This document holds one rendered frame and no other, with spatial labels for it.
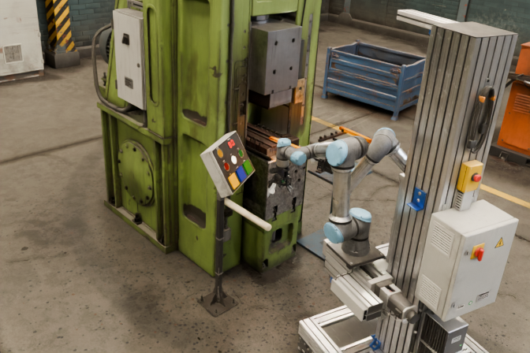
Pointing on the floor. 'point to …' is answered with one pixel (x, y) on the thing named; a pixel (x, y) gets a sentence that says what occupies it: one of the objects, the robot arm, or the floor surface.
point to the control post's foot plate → (217, 303)
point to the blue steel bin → (374, 76)
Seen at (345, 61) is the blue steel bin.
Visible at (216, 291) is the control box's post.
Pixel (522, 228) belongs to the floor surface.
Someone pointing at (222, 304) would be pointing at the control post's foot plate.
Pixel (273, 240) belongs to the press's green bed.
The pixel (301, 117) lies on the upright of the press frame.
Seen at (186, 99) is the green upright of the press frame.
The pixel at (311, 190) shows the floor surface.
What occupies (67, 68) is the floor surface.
